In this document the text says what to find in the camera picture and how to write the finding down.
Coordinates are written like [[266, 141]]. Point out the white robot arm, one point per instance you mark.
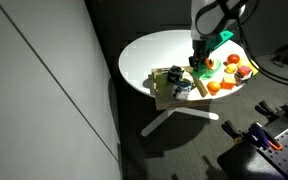
[[214, 16]]

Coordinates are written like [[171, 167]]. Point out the yellow orange citrus fruit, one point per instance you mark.
[[231, 68]]

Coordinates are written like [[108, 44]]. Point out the red hollow cube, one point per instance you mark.
[[210, 63]]

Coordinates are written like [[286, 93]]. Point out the dark green block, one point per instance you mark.
[[201, 69]]

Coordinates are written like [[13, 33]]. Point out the teal green camera mount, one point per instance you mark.
[[222, 37]]

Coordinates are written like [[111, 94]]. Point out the blue and white cube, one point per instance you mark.
[[181, 90]]

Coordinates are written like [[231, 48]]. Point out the white table pedestal base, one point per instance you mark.
[[157, 125]]

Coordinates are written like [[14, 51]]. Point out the wooden tray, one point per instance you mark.
[[200, 88]]

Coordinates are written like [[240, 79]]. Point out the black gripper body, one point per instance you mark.
[[200, 48]]

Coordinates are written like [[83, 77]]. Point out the green bowl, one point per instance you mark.
[[210, 73]]

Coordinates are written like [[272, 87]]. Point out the light green block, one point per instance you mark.
[[160, 80]]

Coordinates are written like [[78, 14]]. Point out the purple clamp with orange tips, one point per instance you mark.
[[264, 136]]

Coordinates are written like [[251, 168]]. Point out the magenta block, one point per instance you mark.
[[244, 71]]

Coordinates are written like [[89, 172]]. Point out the black and white cube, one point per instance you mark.
[[174, 74]]

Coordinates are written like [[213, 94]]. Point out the red tomato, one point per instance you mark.
[[233, 58]]

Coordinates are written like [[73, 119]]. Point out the orange block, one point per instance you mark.
[[228, 83]]

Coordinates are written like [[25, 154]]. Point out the orange mandarin fruit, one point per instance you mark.
[[213, 86]]

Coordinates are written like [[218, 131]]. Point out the grey perforated metal plate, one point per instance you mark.
[[284, 146]]

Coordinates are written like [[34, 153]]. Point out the black spring clamp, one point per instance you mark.
[[231, 129], [264, 109]]

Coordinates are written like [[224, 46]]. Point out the yellow banana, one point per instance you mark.
[[254, 68]]

